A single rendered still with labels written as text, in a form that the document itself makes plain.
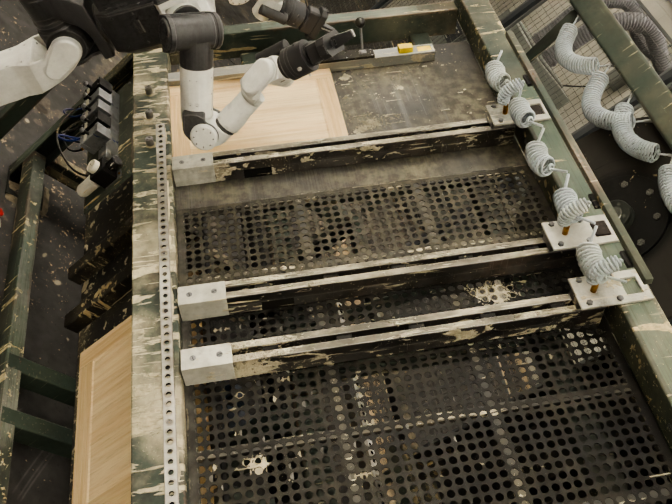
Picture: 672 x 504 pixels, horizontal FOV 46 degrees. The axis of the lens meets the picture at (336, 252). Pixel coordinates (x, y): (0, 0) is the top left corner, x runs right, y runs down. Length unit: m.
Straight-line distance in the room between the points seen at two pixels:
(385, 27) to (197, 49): 1.13
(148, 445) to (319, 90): 1.41
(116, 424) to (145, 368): 0.48
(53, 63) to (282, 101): 0.77
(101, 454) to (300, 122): 1.21
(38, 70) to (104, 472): 1.16
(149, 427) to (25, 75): 1.12
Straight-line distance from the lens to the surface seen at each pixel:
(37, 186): 3.27
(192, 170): 2.46
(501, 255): 2.19
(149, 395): 1.97
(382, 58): 2.91
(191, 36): 2.16
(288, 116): 2.69
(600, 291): 2.12
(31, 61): 2.50
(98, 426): 2.55
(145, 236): 2.31
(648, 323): 2.10
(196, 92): 2.22
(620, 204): 2.74
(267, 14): 2.74
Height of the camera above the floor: 2.11
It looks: 23 degrees down
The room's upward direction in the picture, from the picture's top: 55 degrees clockwise
